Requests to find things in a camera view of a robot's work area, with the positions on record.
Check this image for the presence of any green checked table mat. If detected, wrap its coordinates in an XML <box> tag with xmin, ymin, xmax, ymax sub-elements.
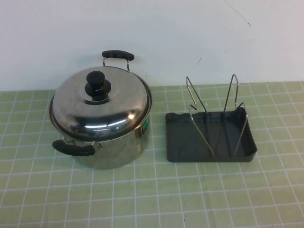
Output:
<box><xmin>0</xmin><ymin>80</ymin><xmax>304</xmax><ymax>228</ymax></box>

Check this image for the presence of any stainless steel cooking pot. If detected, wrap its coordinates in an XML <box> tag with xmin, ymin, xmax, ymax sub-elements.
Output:
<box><xmin>49</xmin><ymin>50</ymin><xmax>152</xmax><ymax>170</ymax></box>

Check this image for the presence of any steel wire lid rack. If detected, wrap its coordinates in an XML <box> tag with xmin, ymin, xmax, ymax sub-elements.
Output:
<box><xmin>185</xmin><ymin>74</ymin><xmax>249</xmax><ymax>158</ymax></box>

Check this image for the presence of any steel pot lid black knob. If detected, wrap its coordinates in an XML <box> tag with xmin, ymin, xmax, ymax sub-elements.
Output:
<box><xmin>50</xmin><ymin>66</ymin><xmax>152</xmax><ymax>141</ymax></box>

